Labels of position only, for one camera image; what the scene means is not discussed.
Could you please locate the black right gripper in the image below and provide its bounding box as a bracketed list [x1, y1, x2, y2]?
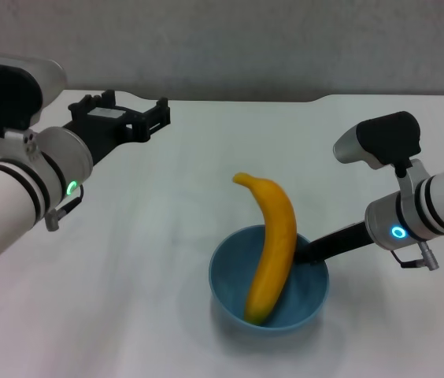
[294, 220, 373, 265]

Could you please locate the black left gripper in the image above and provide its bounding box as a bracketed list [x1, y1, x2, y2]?
[63, 89, 172, 167]

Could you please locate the yellow banana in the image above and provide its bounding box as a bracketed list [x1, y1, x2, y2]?
[232, 172, 298, 326]

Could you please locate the blue plastic bowl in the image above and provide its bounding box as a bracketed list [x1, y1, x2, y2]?
[208, 225, 331, 330]

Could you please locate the left wrist camera housing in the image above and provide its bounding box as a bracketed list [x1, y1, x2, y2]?
[0, 52, 68, 139]

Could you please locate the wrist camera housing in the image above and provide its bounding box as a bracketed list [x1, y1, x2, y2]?
[0, 52, 68, 139]
[332, 110, 422, 171]

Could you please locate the right arm black cable plug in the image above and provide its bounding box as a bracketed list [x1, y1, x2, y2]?
[388, 240, 442, 272]

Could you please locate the arm black cable plug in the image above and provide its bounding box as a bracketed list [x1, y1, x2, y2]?
[44, 183, 86, 233]
[388, 240, 442, 272]

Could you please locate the left arm black cable plug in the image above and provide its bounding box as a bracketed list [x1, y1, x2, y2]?
[44, 183, 86, 233]

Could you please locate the right wrist camera housing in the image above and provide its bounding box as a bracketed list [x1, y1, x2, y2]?
[332, 110, 422, 171]

